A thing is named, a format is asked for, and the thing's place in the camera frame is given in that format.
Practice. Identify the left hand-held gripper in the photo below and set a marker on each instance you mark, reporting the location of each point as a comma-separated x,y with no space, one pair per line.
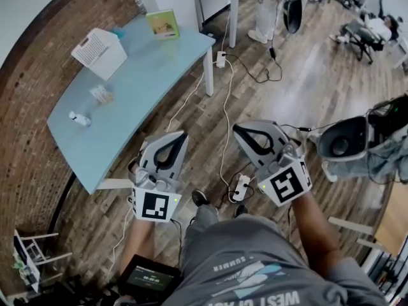
156,204

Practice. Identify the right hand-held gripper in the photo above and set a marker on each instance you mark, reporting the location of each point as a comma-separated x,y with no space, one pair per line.
287,183

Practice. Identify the white perforated plastic basket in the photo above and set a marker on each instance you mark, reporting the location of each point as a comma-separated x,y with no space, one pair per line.
99,54

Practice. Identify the person's left forearm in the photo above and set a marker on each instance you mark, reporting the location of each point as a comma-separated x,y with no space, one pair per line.
137,244

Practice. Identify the person's right forearm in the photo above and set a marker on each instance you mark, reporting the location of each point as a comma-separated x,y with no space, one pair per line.
315,231

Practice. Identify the person's left hand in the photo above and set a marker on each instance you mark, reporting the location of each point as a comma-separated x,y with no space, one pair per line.
134,168

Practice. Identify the white power strip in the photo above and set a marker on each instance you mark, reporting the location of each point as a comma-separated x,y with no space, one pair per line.
221,59
240,188

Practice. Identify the person's dark left shoe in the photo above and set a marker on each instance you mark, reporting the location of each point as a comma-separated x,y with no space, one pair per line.
200,198

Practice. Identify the person's dark shoe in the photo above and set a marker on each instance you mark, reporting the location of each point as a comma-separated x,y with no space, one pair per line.
200,198
241,210

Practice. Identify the person's dark right shoe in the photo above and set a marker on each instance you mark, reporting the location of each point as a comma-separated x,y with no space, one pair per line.
241,210

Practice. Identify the person's grey trousers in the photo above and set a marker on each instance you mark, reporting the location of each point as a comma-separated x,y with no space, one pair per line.
204,218

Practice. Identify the grey office chair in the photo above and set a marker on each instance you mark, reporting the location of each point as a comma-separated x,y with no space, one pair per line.
347,139

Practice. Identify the white spray bottle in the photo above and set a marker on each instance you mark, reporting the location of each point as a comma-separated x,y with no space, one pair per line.
79,119

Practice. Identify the person's grey printed t-shirt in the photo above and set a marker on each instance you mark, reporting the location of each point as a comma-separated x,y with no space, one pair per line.
255,260

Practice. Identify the black wrist-mounted screen device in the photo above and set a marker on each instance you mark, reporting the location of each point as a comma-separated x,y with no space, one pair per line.
150,276

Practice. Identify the teal crumpled cloth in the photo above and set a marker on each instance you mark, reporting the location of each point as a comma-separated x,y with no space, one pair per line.
118,32

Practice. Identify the green book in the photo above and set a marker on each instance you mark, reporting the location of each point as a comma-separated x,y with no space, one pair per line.
162,24

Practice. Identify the black office chair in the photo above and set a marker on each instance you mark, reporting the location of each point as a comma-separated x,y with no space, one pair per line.
292,11

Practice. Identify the dark swivel chair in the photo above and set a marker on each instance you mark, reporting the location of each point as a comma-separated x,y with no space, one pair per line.
366,48

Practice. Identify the wooden table with white legs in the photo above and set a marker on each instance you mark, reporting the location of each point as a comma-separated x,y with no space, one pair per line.
392,225

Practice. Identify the white shelf rack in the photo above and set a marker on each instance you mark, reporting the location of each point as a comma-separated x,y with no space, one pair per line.
32,260

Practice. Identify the black metal rack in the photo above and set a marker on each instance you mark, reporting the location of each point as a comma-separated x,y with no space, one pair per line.
389,276

